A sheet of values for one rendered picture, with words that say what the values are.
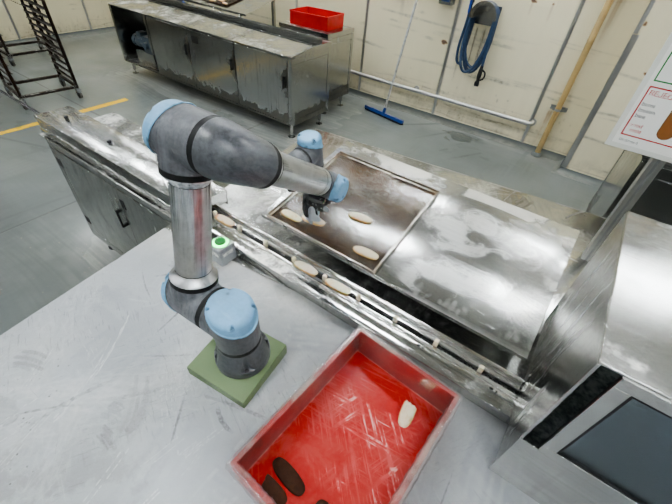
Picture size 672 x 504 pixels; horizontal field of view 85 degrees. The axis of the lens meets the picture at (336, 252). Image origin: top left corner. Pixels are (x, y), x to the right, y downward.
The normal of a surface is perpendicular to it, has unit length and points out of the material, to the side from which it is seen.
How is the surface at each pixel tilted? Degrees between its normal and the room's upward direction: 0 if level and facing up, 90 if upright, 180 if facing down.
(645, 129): 90
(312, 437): 0
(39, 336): 0
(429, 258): 10
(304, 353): 0
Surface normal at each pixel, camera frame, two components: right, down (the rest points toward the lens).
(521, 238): -0.04, -0.63
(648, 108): -0.59, 0.52
